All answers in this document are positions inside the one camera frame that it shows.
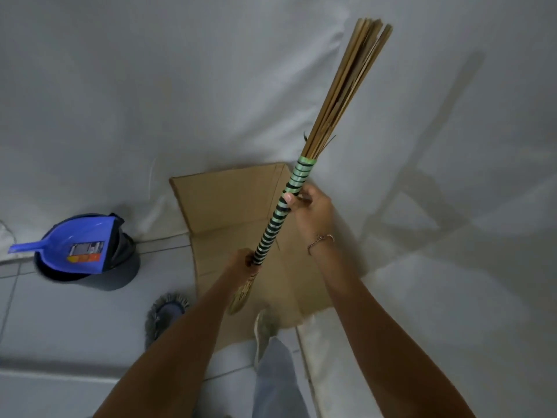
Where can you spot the blue plastic dustpan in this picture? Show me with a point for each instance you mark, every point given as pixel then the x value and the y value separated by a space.
pixel 78 243

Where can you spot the person's light grey trouser leg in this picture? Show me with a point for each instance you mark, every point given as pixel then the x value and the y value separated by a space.
pixel 276 383

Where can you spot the person's left forearm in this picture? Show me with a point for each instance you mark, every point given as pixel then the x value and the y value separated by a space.
pixel 174 348

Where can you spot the person's right forearm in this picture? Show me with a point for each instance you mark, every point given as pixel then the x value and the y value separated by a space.
pixel 383 343

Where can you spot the flattened brown cardboard box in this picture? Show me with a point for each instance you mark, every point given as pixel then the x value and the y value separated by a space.
pixel 226 200

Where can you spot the person's left fingers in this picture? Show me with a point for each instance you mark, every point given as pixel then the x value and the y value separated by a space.
pixel 253 259

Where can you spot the person's right hand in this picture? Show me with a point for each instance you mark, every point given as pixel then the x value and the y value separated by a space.
pixel 314 215

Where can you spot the person's left hand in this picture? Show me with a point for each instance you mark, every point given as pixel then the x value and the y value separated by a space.
pixel 238 264

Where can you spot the dark round bucket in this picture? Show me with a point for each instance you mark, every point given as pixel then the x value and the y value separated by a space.
pixel 117 269

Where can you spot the person's right thumb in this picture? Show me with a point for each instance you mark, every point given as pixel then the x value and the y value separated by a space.
pixel 293 201

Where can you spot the person's pale shoe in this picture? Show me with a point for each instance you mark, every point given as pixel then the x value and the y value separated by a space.
pixel 264 328

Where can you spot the grey fringed mop slipper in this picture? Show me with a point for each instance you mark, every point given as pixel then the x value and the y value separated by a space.
pixel 163 315

